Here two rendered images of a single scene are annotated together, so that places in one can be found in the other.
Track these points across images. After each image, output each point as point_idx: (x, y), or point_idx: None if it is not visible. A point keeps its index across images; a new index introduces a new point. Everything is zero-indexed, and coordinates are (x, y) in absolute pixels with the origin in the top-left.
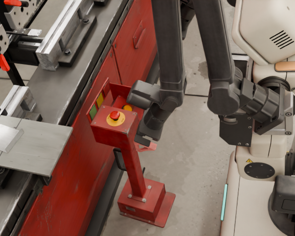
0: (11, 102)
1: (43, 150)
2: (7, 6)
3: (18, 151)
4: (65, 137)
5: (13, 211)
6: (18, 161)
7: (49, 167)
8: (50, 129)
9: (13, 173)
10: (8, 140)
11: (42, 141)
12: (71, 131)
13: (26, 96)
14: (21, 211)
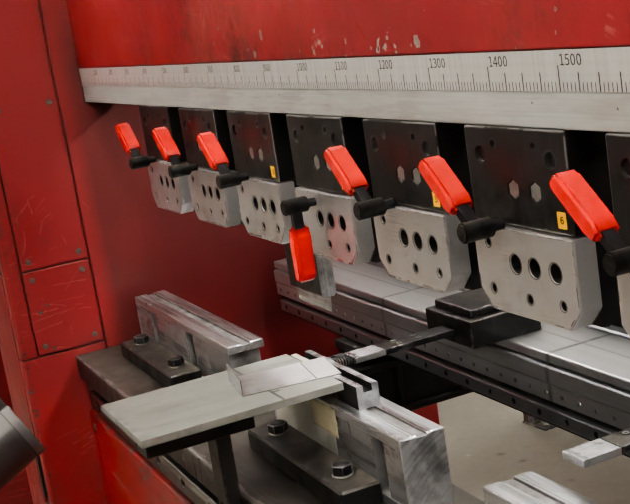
0: (389, 419)
1: (160, 407)
2: (374, 183)
3: (211, 388)
4: (135, 430)
5: (193, 457)
6: (191, 385)
7: (113, 407)
8: (188, 420)
9: (266, 462)
10: (257, 381)
11: (181, 409)
12: (139, 444)
13: (389, 450)
14: (207, 494)
